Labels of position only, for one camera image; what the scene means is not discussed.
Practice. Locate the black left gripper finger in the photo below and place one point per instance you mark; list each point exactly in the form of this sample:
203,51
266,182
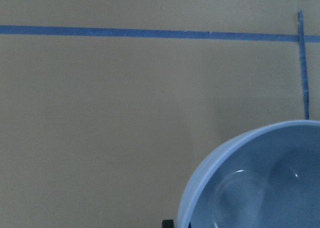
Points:
167,224

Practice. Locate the blue bowl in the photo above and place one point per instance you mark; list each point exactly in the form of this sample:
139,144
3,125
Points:
265,178

